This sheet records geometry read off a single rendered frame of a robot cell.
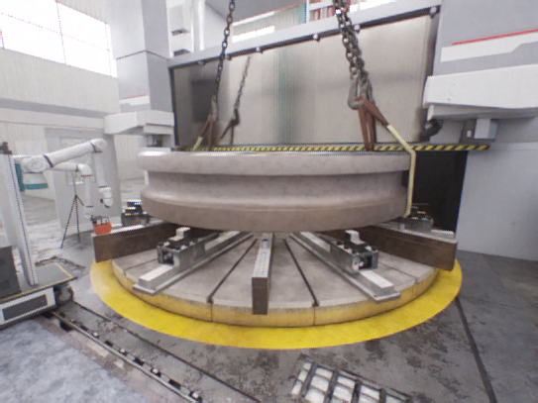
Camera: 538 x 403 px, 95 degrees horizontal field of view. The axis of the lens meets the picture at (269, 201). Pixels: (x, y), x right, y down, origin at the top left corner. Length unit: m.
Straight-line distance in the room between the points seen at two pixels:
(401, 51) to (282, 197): 3.72
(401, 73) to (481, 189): 2.46
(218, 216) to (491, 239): 4.71
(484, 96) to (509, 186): 2.43
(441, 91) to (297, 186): 1.90
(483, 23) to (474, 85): 0.86
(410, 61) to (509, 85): 2.29
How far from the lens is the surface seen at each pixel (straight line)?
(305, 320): 2.83
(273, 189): 2.91
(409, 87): 5.50
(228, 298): 2.72
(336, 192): 3.14
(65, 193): 6.92
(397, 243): 3.96
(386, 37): 5.77
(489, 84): 3.62
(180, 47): 8.16
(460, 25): 4.19
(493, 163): 5.60
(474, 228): 5.73
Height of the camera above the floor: 1.76
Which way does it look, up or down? 11 degrees down
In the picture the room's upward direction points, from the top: straight up
